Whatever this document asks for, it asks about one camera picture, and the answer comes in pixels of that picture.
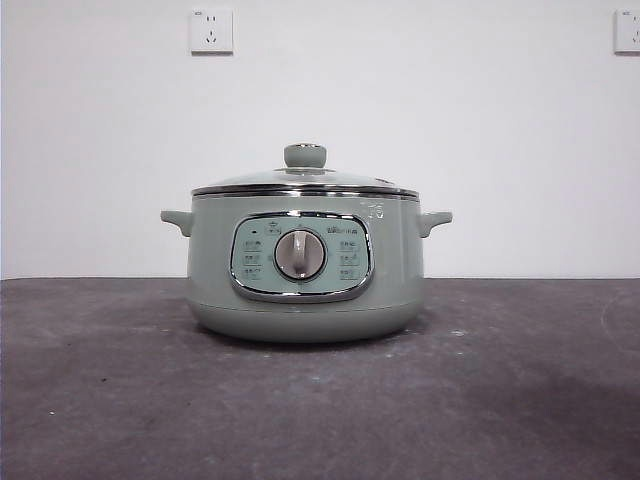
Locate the pale green electric pot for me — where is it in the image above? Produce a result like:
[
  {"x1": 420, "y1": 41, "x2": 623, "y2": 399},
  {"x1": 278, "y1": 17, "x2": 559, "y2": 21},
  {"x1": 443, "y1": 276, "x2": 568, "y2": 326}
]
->
[{"x1": 159, "y1": 192, "x2": 454, "y2": 344}]

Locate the glass lid with green knob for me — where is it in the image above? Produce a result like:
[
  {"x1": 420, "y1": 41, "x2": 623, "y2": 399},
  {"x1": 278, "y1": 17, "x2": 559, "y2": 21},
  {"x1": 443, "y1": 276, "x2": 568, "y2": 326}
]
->
[{"x1": 191, "y1": 142, "x2": 423, "y2": 202}]

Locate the white wall socket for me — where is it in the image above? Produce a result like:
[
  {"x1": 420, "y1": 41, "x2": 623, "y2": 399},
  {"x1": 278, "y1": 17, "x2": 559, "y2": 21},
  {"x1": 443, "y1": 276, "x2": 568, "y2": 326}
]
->
[
  {"x1": 188, "y1": 7, "x2": 235, "y2": 57},
  {"x1": 613, "y1": 9, "x2": 640, "y2": 56}
]

